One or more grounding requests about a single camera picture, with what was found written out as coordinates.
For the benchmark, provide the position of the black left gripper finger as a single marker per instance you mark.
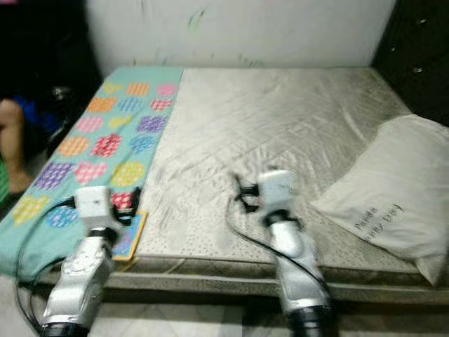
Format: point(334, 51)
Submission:
point(136, 199)

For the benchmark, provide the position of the barefoot person green shirt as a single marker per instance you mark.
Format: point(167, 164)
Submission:
point(14, 140)

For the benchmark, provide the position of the black tufted headboard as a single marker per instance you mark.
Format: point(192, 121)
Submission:
point(414, 49)

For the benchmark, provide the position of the blue bag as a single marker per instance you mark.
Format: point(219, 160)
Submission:
point(45, 116)

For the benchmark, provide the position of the white printed pillow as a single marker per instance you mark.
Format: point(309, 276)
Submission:
point(386, 182)

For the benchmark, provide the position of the patterned bed base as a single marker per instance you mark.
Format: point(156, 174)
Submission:
point(217, 296)

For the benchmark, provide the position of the white patterned mattress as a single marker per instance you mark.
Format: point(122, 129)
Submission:
point(252, 126)

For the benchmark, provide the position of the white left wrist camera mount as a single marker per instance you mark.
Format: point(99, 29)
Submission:
point(92, 203)

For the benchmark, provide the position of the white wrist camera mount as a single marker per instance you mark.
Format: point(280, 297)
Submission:
point(92, 203)
point(277, 188)

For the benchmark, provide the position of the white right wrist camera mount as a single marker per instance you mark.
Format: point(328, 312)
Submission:
point(277, 188)

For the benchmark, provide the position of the blue yellow children's book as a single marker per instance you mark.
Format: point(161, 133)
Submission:
point(130, 242)

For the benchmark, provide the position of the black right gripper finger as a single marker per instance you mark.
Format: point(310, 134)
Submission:
point(236, 188)

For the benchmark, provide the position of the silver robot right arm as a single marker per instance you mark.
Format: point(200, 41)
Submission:
point(298, 274)

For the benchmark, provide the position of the turquoise blanket colourful shapes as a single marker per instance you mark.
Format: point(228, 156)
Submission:
point(91, 151)

